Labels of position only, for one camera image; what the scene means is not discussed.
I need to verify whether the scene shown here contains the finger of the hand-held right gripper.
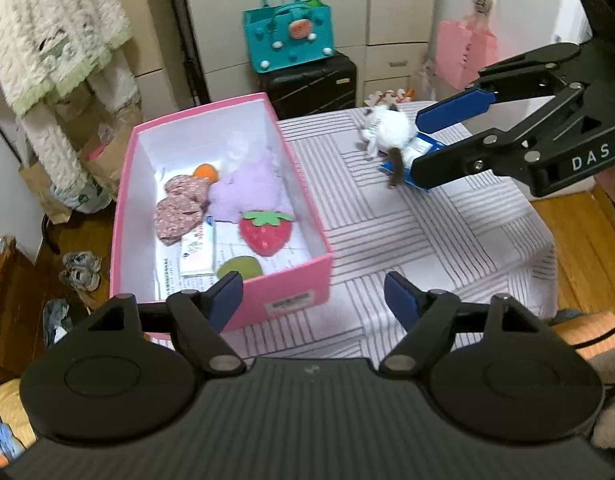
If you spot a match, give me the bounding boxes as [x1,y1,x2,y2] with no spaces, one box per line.
[412,85,588,192]
[415,42,583,134]

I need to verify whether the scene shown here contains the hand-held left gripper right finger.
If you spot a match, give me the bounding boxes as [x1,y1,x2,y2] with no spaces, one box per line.
[380,271,581,375]

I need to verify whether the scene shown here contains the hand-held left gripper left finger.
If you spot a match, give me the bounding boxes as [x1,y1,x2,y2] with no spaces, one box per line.
[50,271,248,376]

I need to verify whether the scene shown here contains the blue packet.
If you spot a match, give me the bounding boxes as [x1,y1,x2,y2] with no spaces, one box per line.
[380,130,445,191]

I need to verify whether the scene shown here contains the green plush toy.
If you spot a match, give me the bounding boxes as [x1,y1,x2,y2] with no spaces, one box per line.
[216,255,264,278]

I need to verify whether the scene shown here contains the white tissue pack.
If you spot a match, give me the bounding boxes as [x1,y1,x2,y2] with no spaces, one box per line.
[180,217,218,277]

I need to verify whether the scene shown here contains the white plush cat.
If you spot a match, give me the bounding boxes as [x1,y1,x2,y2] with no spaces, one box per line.
[357,105,419,188]

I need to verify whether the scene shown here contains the pink cardboard box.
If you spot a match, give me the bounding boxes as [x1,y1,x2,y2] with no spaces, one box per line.
[110,92,335,333]

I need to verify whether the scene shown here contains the red strawberry plush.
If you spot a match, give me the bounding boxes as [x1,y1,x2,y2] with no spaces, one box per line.
[238,209,294,259]

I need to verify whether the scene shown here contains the purple plush toy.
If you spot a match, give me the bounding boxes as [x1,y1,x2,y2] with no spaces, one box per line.
[207,152,283,223]

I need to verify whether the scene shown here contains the pink paper bag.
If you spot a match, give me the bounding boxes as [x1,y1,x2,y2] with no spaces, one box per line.
[434,12,499,88]

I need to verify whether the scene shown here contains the orange printed white bag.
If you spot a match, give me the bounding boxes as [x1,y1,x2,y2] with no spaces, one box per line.
[365,89,418,107]

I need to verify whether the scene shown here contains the striped tablecloth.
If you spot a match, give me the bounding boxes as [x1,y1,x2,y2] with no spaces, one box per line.
[222,100,558,356]

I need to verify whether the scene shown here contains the white wardrobe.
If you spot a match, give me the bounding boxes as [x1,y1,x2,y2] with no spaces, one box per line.
[130,0,583,111]

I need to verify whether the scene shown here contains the black suitcase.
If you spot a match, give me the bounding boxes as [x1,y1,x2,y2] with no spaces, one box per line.
[254,52,358,121]

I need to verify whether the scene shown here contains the grey sneaker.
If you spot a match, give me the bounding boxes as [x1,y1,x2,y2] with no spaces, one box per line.
[62,251,102,272]
[60,267,101,292]

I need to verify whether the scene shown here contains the teal handbag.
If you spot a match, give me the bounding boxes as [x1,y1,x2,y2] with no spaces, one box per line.
[243,0,335,75]

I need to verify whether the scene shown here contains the brown paper bag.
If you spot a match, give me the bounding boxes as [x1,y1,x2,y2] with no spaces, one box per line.
[18,110,143,223]

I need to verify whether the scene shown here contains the wooden nightstand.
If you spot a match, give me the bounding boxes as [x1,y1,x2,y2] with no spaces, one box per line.
[0,232,50,386]

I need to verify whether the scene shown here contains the person's beige fleece clothing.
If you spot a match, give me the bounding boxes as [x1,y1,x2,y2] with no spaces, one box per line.
[585,330,615,453]

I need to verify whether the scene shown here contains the white fleece pajama pants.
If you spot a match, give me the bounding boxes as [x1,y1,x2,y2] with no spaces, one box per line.
[17,55,144,191]

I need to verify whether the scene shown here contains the black clothes rack pole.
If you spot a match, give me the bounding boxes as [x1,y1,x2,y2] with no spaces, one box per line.
[162,0,211,108]

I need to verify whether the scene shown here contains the white fleece pajama jacket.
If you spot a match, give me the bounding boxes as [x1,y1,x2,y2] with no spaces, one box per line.
[0,0,134,116]

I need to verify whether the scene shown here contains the black cable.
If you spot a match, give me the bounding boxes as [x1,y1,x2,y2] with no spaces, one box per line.
[570,317,615,351]

